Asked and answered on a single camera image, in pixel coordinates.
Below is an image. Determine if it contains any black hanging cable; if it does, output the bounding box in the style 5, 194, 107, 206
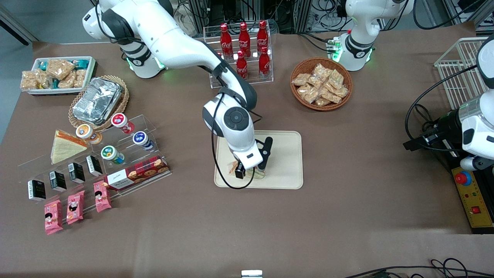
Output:
412, 0, 477, 30

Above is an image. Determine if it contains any red lid yogurt cup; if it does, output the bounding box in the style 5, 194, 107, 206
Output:
111, 113, 135, 135

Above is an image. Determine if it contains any orange lid yogurt cup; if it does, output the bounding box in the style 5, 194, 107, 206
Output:
75, 124, 103, 146

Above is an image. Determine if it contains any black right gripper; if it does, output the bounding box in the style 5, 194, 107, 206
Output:
235, 137, 274, 180

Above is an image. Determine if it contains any clear acrylic bottle rack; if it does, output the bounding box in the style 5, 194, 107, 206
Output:
203, 20, 274, 89

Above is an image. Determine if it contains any black floor cable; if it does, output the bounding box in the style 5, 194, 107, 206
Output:
343, 258, 494, 278

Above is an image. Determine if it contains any red plaid cookie box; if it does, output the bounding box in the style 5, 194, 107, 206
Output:
103, 156, 171, 192

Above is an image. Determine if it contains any aluminium frame rack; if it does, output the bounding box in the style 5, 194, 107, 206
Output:
187, 0, 348, 35

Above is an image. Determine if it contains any pink snack packet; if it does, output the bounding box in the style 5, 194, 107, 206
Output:
44, 199, 64, 236
93, 181, 113, 213
66, 191, 86, 225

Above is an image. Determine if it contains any white rectangular snack tray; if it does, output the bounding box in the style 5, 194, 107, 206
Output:
26, 56, 96, 96

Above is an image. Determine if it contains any small black carton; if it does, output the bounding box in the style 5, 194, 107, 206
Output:
68, 163, 86, 184
86, 155, 103, 177
49, 171, 68, 193
28, 180, 47, 202

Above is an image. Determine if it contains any crumpled beige cloth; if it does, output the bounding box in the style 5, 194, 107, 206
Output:
173, 10, 198, 38

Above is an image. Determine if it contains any blue lid yogurt cup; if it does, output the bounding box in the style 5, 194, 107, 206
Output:
132, 131, 154, 151

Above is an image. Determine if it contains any clear acrylic stepped display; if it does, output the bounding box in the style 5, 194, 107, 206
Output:
17, 114, 173, 217

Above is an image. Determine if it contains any dark metal bar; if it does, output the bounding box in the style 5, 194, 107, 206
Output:
0, 3, 40, 44

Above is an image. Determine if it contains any green lid yogurt cup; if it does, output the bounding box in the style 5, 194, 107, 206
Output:
101, 145, 126, 165

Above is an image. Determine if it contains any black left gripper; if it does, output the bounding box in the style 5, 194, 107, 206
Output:
403, 109, 466, 152

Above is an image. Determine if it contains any red cola bottle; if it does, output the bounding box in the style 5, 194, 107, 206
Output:
259, 46, 271, 80
239, 22, 251, 58
220, 23, 233, 58
236, 50, 249, 80
257, 20, 269, 53

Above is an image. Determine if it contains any triangular sandwich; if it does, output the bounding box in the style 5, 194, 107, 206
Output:
51, 129, 89, 164
227, 159, 267, 181

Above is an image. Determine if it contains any puffed rice snack packet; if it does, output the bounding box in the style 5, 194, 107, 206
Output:
46, 59, 76, 81
58, 72, 77, 90
20, 71, 43, 92
37, 71, 53, 89
73, 69, 88, 88

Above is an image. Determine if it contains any foil container in wicker basket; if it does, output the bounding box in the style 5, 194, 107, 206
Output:
69, 75, 130, 132

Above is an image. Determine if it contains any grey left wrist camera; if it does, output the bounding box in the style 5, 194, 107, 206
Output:
459, 156, 494, 172

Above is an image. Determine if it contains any white wire basket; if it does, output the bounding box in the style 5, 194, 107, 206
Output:
434, 37, 494, 111

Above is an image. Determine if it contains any round wicker basket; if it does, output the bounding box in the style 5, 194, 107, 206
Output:
290, 57, 353, 112

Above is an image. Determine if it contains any yellow emergency stop box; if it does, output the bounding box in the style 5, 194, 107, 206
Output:
448, 166, 494, 235

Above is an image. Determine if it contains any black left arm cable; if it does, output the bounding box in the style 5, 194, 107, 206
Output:
404, 65, 479, 142

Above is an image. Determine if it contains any beige serving tray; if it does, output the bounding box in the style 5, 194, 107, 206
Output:
214, 130, 304, 190

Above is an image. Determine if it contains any silver foil container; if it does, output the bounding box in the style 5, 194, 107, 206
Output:
73, 77, 124, 125

